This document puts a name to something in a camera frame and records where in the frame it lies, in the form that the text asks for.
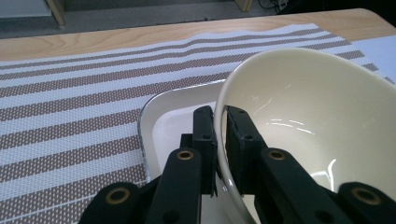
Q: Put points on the cream ceramic bowl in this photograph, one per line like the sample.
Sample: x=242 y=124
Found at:
x=311 y=109

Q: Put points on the white cabinet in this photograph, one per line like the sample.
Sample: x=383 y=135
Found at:
x=21 y=7

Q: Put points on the white square plate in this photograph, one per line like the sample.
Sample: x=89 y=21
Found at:
x=168 y=118

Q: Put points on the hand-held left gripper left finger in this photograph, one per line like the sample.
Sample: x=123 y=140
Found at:
x=204 y=149

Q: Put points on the striped woven placemat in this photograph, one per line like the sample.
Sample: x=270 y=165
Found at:
x=77 y=112

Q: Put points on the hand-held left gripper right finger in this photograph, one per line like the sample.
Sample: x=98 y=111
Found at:
x=241 y=149

